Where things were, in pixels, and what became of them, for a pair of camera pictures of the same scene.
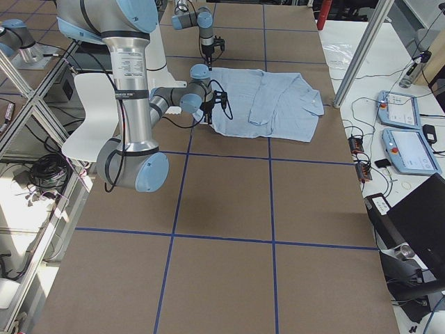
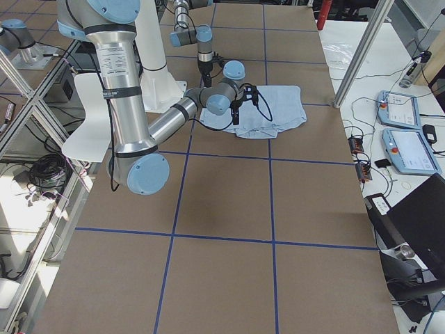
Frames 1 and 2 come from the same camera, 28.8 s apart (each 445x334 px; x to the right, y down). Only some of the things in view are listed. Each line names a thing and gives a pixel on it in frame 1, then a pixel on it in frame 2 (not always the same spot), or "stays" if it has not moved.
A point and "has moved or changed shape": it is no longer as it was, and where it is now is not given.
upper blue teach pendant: (398, 110) stays
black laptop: (411, 244) stays
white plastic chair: (101, 120) stays
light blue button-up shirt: (256, 102) has moved or changed shape
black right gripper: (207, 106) to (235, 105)
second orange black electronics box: (363, 172) stays
